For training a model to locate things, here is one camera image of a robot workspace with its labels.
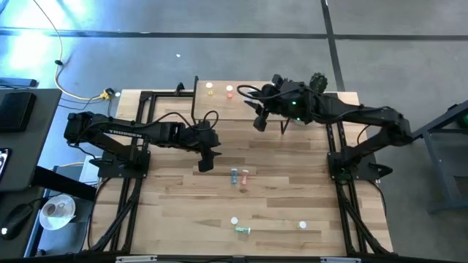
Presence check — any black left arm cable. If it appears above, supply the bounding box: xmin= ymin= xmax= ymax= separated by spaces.
xmin=144 ymin=109 xmax=220 ymax=132

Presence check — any smartphone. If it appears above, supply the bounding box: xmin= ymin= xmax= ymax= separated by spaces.
xmin=0 ymin=148 xmax=12 ymax=182

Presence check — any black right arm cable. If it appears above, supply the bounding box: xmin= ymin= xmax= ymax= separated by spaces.
xmin=236 ymin=84 xmax=290 ymax=102

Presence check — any green cactus in white pot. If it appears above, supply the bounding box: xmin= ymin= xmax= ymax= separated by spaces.
xmin=296 ymin=72 xmax=329 ymax=102

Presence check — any wooden shelf with black legs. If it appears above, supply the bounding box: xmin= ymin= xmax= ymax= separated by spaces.
xmin=190 ymin=75 xmax=292 ymax=135

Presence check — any white floor box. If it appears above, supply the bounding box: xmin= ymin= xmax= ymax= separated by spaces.
xmin=78 ymin=155 xmax=102 ymax=186

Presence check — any black extrusion table frame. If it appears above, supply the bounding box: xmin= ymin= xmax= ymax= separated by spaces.
xmin=86 ymin=82 xmax=394 ymax=256

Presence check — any black computer mouse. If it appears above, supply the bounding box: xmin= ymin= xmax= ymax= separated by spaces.
xmin=0 ymin=203 xmax=34 ymax=241

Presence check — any white label strip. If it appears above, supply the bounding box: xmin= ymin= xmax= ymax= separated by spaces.
xmin=320 ymin=256 xmax=362 ymax=263
xmin=115 ymin=255 xmax=159 ymax=263

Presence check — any black desk support beam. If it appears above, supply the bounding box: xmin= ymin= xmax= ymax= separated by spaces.
xmin=31 ymin=166 xmax=98 ymax=202

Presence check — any black flat desk device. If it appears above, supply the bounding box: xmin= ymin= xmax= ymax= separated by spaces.
xmin=0 ymin=91 xmax=37 ymax=133

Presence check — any grey metal desk frame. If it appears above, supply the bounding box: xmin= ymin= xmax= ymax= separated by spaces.
xmin=403 ymin=99 xmax=468 ymax=215

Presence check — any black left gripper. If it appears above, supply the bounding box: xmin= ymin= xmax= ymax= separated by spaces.
xmin=182 ymin=126 xmax=223 ymax=173

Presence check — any yellow power cable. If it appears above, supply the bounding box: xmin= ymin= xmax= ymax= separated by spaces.
xmin=31 ymin=0 xmax=110 ymax=102

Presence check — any dark grey desk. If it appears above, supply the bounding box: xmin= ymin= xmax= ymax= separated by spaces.
xmin=0 ymin=87 xmax=63 ymax=261

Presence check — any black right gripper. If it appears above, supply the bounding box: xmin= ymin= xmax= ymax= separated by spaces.
xmin=244 ymin=75 xmax=293 ymax=133

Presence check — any white coffee cup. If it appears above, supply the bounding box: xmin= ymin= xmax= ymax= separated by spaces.
xmin=42 ymin=201 xmax=61 ymax=218

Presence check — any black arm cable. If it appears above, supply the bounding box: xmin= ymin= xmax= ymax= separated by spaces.
xmin=144 ymin=109 xmax=220 ymax=132
xmin=236 ymin=84 xmax=290 ymax=102

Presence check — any black rig beam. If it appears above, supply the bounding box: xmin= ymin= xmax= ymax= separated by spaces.
xmin=0 ymin=251 xmax=468 ymax=263

